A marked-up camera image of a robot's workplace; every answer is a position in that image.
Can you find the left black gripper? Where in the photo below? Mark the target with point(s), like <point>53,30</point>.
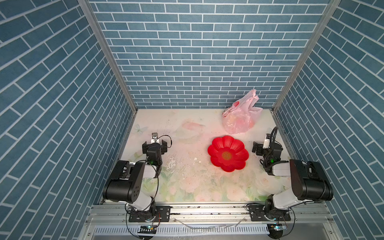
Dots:
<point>145,147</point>

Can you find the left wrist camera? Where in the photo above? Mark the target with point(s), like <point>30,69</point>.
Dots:
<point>154,138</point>

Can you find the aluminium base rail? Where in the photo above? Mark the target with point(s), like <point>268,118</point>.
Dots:
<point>311,221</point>

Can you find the red flower-shaped plate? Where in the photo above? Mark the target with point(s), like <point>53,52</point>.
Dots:
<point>228,153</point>

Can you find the right metal corner post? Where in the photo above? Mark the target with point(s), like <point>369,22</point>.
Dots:
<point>318,30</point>

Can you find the left metal corner post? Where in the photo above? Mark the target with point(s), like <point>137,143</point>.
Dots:
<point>93,22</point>

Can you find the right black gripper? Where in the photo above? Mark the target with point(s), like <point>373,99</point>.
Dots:
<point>257,147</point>

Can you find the pink plastic bag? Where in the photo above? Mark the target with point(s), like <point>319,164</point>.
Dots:
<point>242,115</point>

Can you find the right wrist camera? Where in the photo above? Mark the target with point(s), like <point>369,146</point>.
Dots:
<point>267,141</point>

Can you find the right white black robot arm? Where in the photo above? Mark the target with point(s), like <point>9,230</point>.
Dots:
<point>309,182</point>

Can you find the metal corner post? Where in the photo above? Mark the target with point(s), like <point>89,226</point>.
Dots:
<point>93,22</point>
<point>318,30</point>

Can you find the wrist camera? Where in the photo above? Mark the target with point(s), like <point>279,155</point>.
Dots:
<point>154,138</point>
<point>267,141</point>

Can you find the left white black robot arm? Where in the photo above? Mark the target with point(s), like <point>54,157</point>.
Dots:
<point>125,181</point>

